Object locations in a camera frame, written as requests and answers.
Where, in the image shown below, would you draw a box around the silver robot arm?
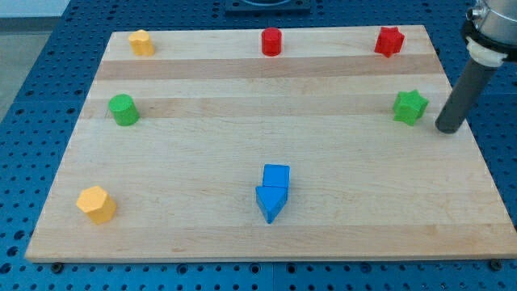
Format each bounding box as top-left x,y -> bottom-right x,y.
435,0 -> 516,134

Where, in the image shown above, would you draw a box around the wooden board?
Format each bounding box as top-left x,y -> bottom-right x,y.
25,25 -> 516,263

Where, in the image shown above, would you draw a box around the red cylinder block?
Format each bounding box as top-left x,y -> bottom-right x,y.
261,27 -> 282,57

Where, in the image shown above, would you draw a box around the green cylinder block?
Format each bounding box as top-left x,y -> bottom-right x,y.
108,94 -> 140,126

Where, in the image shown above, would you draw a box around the yellow flower-shaped block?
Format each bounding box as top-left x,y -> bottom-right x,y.
128,29 -> 155,57

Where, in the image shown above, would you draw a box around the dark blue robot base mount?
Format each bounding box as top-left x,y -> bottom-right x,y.
224,0 -> 312,14

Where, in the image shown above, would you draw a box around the blue triangle block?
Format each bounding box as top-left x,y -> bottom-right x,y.
255,186 -> 288,224

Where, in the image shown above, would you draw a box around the green star block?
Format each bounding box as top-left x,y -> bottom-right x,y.
393,90 -> 429,126

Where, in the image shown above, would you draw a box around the yellow hexagon block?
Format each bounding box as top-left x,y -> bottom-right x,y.
76,186 -> 117,225

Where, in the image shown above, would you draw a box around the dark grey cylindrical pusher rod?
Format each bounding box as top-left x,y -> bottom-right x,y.
435,36 -> 506,134

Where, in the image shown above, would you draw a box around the blue cube block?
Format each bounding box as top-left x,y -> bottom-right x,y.
263,164 -> 290,188

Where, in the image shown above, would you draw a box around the red star block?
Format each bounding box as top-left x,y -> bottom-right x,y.
374,27 -> 405,57

